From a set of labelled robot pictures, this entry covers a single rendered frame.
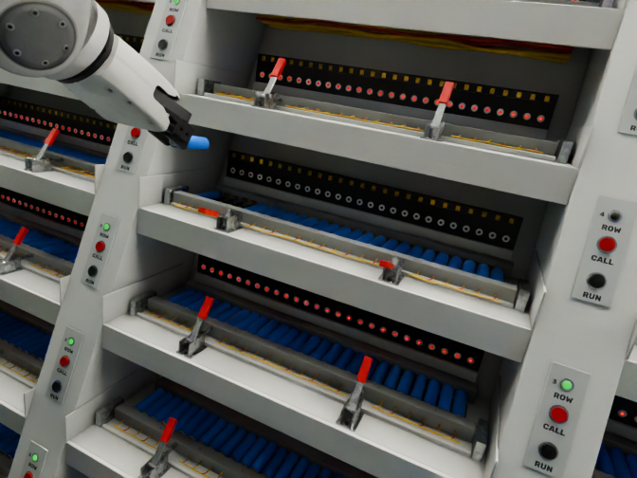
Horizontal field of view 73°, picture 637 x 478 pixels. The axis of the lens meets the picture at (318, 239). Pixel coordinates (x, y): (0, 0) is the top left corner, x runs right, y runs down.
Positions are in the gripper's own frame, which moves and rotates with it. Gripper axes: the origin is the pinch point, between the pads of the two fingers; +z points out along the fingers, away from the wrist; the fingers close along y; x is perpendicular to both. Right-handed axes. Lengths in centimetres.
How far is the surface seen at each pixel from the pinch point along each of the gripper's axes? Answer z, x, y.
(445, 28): 9.4, 27.0, 27.3
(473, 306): 15.8, -7.8, 40.7
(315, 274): 15.1, -10.2, 19.7
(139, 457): 24, -46, -1
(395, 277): 14.4, -7.3, 30.6
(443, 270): 18.0, -3.9, 35.8
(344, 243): 18.1, -4.1, 21.3
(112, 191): 13.9, -7.6, -19.0
